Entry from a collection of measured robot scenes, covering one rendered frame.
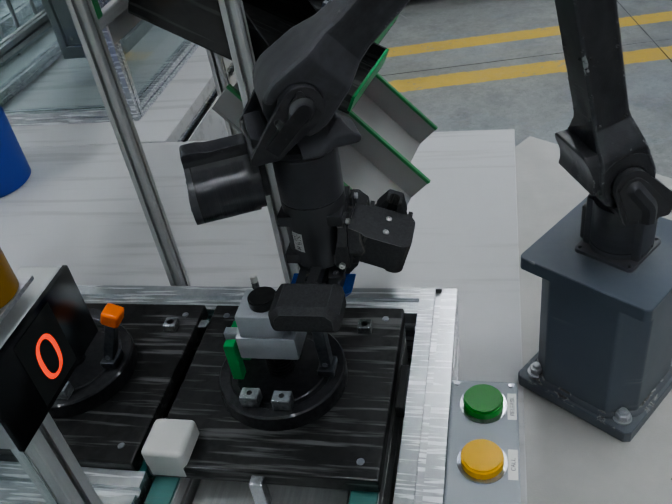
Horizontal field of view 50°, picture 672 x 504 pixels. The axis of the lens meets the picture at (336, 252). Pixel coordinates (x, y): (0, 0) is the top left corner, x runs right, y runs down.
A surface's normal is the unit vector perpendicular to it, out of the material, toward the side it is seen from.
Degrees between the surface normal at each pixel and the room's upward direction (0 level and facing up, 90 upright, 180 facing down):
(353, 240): 66
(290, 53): 29
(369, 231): 20
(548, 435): 0
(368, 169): 45
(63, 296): 90
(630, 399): 90
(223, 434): 0
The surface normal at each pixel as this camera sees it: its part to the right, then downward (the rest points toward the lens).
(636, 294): -0.14, -0.78
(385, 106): -0.34, 0.61
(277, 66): -0.59, -0.57
